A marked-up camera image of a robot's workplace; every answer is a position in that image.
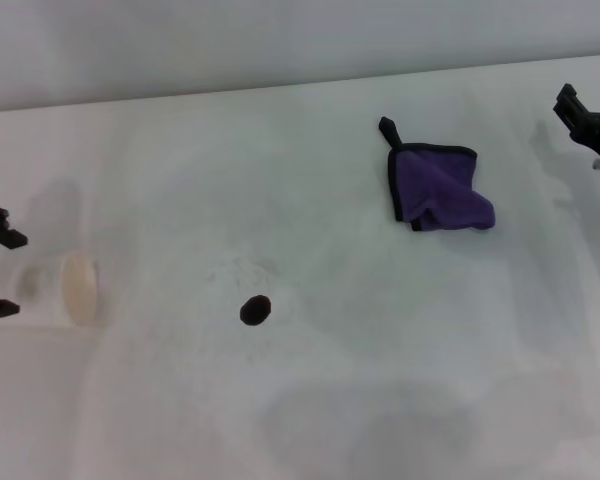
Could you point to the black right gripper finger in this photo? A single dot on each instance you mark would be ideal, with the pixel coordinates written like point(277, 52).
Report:
point(592, 127)

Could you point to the white paper cup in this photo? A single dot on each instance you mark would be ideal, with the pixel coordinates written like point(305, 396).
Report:
point(80, 290)

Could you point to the purple rag with black trim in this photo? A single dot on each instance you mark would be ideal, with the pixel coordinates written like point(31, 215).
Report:
point(440, 190)

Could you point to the black water stain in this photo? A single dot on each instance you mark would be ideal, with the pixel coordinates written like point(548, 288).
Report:
point(254, 310)

